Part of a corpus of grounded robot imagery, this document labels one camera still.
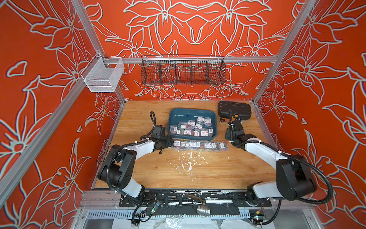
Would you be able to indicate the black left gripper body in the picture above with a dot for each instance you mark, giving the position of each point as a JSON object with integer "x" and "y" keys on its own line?
{"x": 166, "y": 142}

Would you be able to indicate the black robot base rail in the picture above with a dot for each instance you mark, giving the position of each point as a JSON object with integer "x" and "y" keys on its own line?
{"x": 182, "y": 203}

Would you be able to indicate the orange black ratchet wrench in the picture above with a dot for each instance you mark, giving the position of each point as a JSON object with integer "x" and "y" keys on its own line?
{"x": 222, "y": 119}

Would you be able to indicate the black wire wall basket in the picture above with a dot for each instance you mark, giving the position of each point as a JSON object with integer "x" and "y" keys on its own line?
{"x": 175, "y": 69}

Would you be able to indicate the black plastic tool case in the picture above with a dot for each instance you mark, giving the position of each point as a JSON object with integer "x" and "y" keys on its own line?
{"x": 240, "y": 110}

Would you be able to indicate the silver metal cylinder fitting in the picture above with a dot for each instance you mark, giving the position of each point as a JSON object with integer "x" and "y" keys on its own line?
{"x": 203, "y": 210}

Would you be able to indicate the white wire mesh basket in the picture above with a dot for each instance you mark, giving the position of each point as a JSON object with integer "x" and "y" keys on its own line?
{"x": 102, "y": 75}

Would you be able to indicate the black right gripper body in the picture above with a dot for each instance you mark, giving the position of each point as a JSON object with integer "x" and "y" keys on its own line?
{"x": 231, "y": 136}

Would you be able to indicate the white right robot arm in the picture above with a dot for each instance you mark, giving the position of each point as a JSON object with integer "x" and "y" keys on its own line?
{"x": 294, "y": 174}

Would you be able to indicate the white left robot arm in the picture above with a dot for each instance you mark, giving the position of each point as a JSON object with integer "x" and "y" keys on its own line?
{"x": 117, "y": 168}

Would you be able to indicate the blue plastic storage tray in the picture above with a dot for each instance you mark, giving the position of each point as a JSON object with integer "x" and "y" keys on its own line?
{"x": 177, "y": 115}

